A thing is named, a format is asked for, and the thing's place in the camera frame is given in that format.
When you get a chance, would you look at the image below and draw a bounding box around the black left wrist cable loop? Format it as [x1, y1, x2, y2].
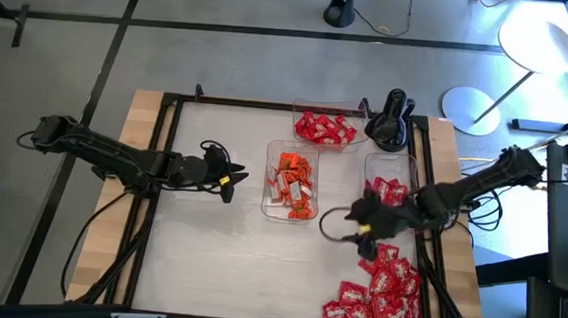
[198, 139, 234, 167]

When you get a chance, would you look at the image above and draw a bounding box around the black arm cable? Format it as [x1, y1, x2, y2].
[467, 186, 507, 234]
[58, 178, 138, 304]

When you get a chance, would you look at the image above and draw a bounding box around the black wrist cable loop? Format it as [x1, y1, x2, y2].
[316, 204, 362, 246]
[198, 139, 234, 167]

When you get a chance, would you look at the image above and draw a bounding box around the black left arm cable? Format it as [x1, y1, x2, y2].
[58, 178, 138, 304]

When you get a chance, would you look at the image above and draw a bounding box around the orange Reese's candy pack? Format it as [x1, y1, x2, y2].
[281, 171, 305, 192]
[278, 152, 301, 172]
[285, 182, 313, 207]
[266, 165, 287, 200]
[295, 157, 315, 182]
[287, 198, 317, 222]

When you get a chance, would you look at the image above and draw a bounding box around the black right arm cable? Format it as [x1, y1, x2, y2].
[467, 186, 507, 234]

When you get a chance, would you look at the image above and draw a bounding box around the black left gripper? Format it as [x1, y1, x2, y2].
[168, 142, 253, 206]

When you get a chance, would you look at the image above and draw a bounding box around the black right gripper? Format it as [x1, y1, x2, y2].
[341, 186, 428, 266]

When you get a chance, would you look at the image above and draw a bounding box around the black floor cable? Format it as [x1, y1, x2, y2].
[352, 0, 415, 40]

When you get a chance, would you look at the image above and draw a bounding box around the clear plastic bin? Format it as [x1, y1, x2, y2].
[359, 151, 424, 224]
[289, 97, 372, 151]
[259, 138, 325, 226]

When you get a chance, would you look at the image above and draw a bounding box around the black floor stand pole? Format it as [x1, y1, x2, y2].
[321, 0, 359, 30]

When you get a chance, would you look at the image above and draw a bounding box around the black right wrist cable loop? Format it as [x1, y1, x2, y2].
[316, 204, 362, 246]

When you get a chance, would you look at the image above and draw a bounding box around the red Skittles candy pack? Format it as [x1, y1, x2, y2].
[398, 272, 423, 298]
[348, 302, 377, 318]
[404, 293, 427, 318]
[388, 256, 418, 280]
[368, 268, 396, 297]
[321, 299, 354, 318]
[379, 191, 406, 209]
[371, 294, 410, 318]
[386, 178, 411, 204]
[366, 176, 394, 201]
[357, 256, 382, 277]
[375, 243, 401, 266]
[337, 280, 371, 307]

